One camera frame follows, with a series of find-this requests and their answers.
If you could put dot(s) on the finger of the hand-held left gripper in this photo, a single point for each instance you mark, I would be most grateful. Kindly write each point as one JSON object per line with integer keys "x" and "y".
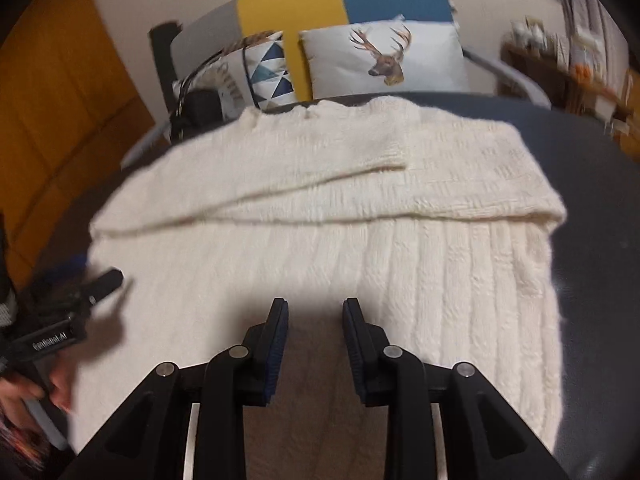
{"x": 105, "y": 282}
{"x": 72, "y": 265}

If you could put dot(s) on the stack of books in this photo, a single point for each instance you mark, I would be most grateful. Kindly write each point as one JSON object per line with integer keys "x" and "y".
{"x": 587, "y": 47}

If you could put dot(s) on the pale patterned curtain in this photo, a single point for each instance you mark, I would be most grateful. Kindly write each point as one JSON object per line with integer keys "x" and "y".
{"x": 595, "y": 15}

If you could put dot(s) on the wooden wardrobe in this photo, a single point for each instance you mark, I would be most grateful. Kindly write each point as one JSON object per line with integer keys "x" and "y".
{"x": 60, "y": 110}

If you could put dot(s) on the glass jar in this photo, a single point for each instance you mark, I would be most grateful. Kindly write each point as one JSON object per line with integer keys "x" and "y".
{"x": 536, "y": 36}
{"x": 519, "y": 34}

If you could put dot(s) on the small oranges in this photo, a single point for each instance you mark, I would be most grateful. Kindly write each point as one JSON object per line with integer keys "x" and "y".
{"x": 583, "y": 71}

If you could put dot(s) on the grey yellow blue sofa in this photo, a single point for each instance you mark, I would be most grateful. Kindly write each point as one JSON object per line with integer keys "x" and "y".
{"x": 290, "y": 10}

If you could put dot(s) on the white knit sweater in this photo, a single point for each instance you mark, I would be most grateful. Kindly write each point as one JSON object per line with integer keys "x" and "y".
{"x": 325, "y": 185}

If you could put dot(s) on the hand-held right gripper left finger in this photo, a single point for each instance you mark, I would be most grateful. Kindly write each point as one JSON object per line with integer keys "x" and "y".
{"x": 277, "y": 350}

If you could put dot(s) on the wooden side table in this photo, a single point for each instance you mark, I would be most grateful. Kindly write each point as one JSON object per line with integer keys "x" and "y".
{"x": 550, "y": 80}

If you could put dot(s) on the person's left hand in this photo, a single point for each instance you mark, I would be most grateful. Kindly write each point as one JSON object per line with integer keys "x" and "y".
{"x": 20, "y": 395}

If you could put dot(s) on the triangle print pillow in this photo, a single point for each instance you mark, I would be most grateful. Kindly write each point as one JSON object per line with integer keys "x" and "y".
{"x": 272, "y": 75}

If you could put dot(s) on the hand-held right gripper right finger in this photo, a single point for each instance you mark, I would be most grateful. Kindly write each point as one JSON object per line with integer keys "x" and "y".
{"x": 352, "y": 350}

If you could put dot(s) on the black handbag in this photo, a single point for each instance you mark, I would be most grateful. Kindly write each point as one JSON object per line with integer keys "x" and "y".
{"x": 202, "y": 107}

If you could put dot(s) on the black padded post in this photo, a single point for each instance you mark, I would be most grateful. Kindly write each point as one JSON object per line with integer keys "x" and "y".
{"x": 162, "y": 60}

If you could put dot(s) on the deer print pillow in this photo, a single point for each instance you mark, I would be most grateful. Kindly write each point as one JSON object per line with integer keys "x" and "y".
{"x": 330, "y": 65}

